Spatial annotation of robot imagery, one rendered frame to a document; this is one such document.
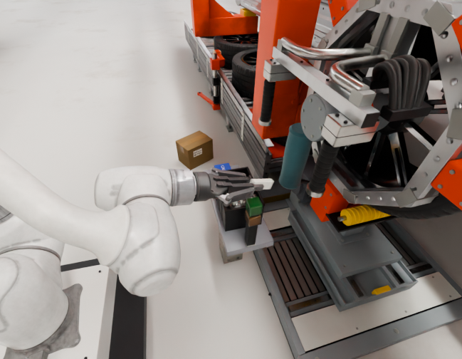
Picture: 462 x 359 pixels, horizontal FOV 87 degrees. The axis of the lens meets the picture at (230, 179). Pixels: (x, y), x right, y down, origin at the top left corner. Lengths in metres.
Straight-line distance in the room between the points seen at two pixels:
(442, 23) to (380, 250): 0.91
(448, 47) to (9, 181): 0.76
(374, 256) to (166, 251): 1.01
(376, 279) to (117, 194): 1.12
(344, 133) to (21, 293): 0.76
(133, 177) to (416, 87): 0.56
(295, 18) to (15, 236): 1.08
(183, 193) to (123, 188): 0.13
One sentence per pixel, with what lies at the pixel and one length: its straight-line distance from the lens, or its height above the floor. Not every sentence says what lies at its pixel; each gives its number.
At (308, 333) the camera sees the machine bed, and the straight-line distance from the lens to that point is 1.19.
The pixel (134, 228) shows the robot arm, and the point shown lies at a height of 0.86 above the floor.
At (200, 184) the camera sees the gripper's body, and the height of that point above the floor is 0.78.
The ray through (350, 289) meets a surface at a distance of 1.22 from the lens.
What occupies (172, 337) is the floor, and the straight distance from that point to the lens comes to 1.24.
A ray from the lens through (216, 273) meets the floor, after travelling 1.32.
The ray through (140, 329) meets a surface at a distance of 0.96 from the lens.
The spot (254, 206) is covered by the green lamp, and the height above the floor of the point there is 0.66.
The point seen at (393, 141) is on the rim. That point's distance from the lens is 0.88.
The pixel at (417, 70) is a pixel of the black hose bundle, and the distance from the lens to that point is 0.58.
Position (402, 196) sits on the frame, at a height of 0.75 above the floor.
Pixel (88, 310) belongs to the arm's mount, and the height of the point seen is 0.39.
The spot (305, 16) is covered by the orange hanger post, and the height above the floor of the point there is 1.02.
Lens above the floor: 1.19
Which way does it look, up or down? 43 degrees down
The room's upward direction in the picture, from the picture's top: 1 degrees clockwise
